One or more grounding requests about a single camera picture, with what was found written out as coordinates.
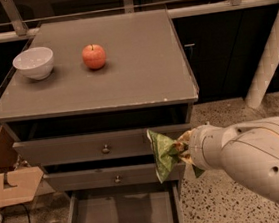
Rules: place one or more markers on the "green jalapeno chip bag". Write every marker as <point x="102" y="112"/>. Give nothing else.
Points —
<point x="166" y="152"/>

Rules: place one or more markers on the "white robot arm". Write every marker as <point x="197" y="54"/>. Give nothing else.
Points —
<point x="248" y="152"/>

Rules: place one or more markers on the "grey bottom drawer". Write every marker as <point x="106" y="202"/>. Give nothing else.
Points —
<point x="139" y="203"/>

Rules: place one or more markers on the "grey drawer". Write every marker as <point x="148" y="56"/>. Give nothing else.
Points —
<point x="101" y="135"/>
<point x="102" y="173"/>
<point x="139" y="203"/>

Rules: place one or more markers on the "grey top drawer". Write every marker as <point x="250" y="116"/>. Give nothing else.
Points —
<point x="101" y="135"/>

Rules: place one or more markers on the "grey drawer cabinet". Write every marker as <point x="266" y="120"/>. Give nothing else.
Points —
<point x="145" y="67"/>

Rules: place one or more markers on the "grey middle drawer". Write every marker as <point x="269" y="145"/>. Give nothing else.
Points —
<point x="102" y="173"/>

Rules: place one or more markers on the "red apple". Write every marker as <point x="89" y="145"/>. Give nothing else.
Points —
<point x="94" y="56"/>

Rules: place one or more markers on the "white slanted pillar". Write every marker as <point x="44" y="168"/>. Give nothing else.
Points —
<point x="266" y="68"/>

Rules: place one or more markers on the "white ceramic bowl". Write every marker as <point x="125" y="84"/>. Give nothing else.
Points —
<point x="35" y="63"/>

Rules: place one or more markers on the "brown cardboard box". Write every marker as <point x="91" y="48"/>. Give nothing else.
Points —
<point x="18" y="184"/>

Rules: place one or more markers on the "black lower wall cabinet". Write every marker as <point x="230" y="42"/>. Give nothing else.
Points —
<point x="224" y="49"/>

